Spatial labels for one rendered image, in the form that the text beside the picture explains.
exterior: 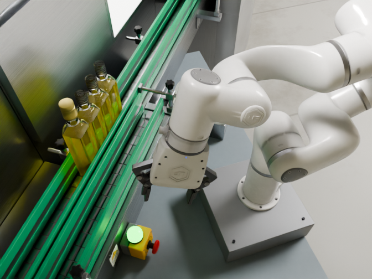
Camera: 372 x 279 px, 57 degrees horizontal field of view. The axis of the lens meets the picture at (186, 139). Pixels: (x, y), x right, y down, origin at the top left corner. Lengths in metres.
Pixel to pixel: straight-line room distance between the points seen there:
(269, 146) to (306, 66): 0.23
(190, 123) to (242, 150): 0.70
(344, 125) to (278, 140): 0.13
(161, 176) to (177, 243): 0.45
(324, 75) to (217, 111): 0.19
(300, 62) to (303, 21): 2.74
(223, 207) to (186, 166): 0.41
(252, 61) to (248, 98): 0.12
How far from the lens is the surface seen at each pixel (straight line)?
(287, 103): 2.52
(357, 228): 2.11
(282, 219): 1.03
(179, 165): 0.62
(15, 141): 1.00
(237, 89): 0.55
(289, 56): 0.64
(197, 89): 0.52
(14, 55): 0.89
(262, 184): 0.94
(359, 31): 0.66
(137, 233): 0.97
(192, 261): 1.04
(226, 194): 1.04
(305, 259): 1.10
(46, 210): 0.99
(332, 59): 0.61
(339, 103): 0.80
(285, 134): 0.79
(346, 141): 0.76
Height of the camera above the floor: 1.74
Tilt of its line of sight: 52 degrees down
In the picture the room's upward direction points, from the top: straight up
